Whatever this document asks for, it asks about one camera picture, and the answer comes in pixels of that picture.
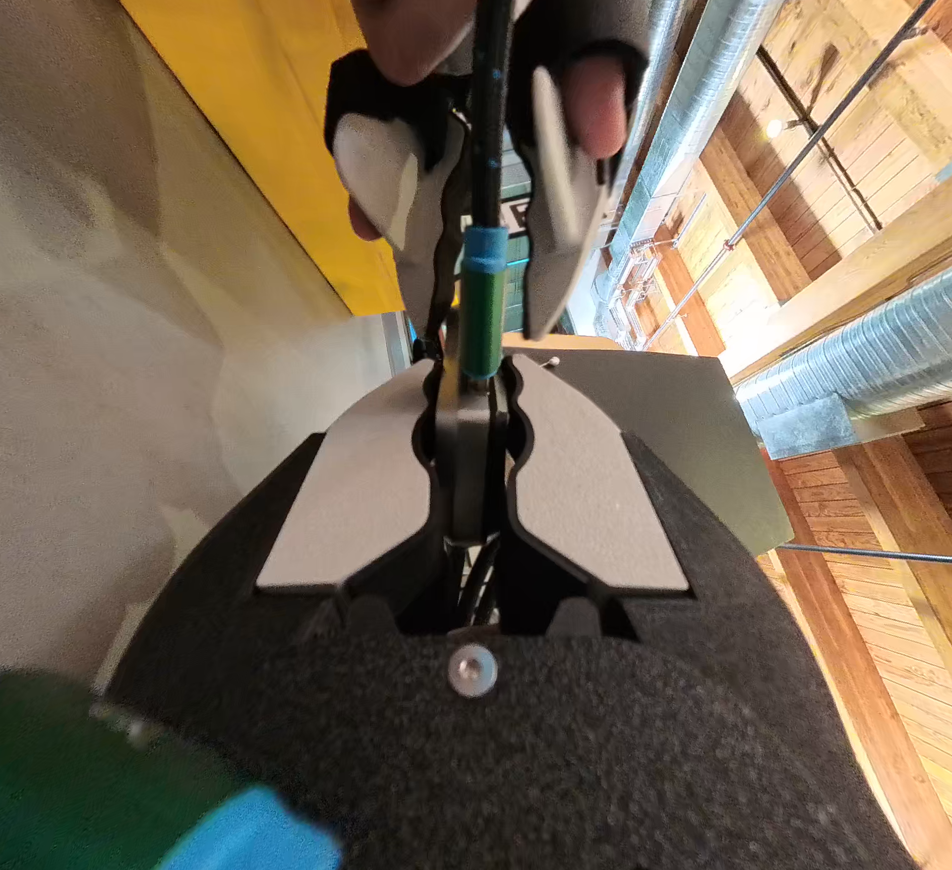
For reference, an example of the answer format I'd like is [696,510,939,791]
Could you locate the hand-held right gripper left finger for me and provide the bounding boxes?
[254,359,449,608]

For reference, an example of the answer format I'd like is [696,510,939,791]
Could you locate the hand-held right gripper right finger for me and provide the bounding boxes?
[497,354,693,608]

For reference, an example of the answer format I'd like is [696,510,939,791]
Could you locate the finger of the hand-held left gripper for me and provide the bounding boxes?
[523,141,614,341]
[393,119,470,359]

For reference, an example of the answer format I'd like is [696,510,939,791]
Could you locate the black braided cable green plugs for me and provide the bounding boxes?
[0,0,525,870]

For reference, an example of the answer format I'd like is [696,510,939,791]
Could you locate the thick black splitter cable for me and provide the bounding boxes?
[445,539,501,625]

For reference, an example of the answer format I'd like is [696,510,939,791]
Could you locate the yellow plastic bin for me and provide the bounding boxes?
[91,0,406,316]

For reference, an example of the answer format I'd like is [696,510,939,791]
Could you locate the long silver ventilation duct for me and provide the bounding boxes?
[595,0,830,339]

